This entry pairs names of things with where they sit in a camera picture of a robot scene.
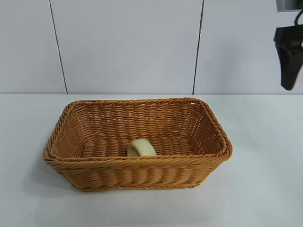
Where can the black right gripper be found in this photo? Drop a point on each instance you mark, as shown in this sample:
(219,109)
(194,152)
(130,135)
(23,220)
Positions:
(287,36)

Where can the pale yellow egg yolk pastry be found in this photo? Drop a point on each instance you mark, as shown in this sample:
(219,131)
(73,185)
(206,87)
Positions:
(142,147)

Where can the woven tan wicker basket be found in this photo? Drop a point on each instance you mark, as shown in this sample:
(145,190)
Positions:
(142,170)

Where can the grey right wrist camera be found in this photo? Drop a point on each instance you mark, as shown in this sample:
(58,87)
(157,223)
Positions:
(288,5)

